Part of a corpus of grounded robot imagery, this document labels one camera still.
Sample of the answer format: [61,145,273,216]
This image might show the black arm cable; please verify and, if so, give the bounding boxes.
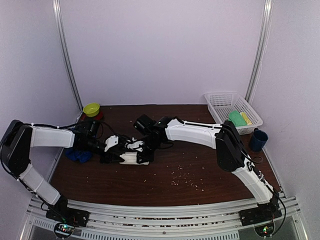
[219,124,288,226]
[27,119,137,146]

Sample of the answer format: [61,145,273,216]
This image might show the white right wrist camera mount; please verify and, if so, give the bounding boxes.
[125,140,144,152]

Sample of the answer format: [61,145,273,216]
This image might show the blue microfiber towel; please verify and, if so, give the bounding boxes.
[65,148,93,164]

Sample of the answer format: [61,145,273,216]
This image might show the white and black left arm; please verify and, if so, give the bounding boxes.
[0,119,124,222]

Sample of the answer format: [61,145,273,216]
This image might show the aluminium frame post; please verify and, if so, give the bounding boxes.
[52,0,83,112]
[245,0,274,104]

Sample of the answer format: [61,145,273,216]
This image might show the rolled green towel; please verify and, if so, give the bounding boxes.
[228,110,247,127]

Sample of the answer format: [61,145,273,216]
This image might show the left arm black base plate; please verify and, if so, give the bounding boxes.
[45,208,90,227]

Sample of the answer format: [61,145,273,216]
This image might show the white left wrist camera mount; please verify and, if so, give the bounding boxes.
[104,135,119,152]

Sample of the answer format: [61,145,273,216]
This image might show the dark blue cup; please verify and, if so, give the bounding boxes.
[249,128,269,152]

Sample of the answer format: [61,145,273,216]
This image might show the right round circuit board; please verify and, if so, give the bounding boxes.
[254,222,275,238]

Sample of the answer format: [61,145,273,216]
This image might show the left round circuit board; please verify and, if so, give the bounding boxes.
[53,223,75,239]

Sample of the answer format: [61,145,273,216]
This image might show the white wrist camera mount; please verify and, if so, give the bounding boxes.
[104,135,119,152]
[125,140,144,152]

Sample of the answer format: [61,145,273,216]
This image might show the round circuit board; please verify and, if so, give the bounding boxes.
[53,223,75,239]
[254,222,275,238]

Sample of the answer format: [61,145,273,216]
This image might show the white towel with blue emblem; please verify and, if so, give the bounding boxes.
[119,152,149,166]

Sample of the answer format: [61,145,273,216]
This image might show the lime green plastic bowl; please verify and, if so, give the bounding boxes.
[83,102,100,118]

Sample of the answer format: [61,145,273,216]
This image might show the red floral ceramic bowl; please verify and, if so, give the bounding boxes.
[79,110,104,122]

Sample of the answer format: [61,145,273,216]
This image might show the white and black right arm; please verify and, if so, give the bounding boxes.
[133,114,282,221]

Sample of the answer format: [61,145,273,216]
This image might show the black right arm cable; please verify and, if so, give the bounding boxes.
[219,124,288,226]

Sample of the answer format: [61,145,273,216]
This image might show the right aluminium frame post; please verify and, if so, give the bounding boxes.
[245,0,274,104]

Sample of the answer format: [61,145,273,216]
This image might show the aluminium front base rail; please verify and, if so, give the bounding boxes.
[18,193,310,240]

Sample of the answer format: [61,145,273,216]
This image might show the white perforated plastic basket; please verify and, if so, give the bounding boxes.
[204,92,263,135]

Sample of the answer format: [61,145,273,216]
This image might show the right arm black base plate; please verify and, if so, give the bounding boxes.
[239,207,282,226]

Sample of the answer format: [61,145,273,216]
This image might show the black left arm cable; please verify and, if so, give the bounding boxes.
[27,119,137,146]

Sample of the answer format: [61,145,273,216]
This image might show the left aluminium frame post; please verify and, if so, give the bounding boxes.
[52,0,83,112]

